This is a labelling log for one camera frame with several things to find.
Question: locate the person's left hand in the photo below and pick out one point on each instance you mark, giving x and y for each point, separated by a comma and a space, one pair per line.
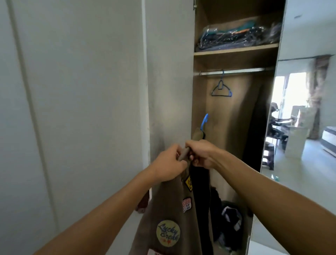
165, 166

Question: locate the person's right hand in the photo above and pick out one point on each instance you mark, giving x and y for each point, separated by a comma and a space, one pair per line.
206, 153

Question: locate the person's left fingers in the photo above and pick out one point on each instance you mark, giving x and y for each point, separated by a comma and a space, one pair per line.
179, 164

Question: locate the person's right fingers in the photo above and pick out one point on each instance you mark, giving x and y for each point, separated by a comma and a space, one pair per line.
195, 160

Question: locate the brown jacket with patches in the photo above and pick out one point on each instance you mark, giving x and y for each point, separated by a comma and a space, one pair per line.
168, 210

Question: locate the person's left forearm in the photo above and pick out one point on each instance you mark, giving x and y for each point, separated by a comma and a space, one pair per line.
105, 218

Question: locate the person's right forearm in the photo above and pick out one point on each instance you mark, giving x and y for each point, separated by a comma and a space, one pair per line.
275, 207

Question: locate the blue plastic hanger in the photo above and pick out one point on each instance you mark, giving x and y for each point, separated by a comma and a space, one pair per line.
204, 121
221, 86

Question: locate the black garment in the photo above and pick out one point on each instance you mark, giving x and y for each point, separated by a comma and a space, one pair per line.
202, 199

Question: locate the red cloth item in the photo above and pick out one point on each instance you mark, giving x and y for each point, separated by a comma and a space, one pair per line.
143, 203

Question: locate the wooden wardrobe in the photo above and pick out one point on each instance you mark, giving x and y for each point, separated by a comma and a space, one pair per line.
231, 118

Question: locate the pile of dark clothes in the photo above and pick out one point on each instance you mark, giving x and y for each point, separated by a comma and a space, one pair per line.
231, 223

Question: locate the white wardrobe door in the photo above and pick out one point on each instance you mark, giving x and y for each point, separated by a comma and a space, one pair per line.
170, 78

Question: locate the metal clothes rod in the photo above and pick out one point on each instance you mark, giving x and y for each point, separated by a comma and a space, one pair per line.
236, 71

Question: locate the wooden wardrobe shelf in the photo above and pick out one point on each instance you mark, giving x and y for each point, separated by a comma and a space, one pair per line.
236, 51

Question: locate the mirror wardrobe door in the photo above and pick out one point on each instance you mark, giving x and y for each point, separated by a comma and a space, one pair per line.
304, 118

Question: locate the plastic-wrapped folded clothes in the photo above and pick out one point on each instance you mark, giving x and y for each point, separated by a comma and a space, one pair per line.
236, 35

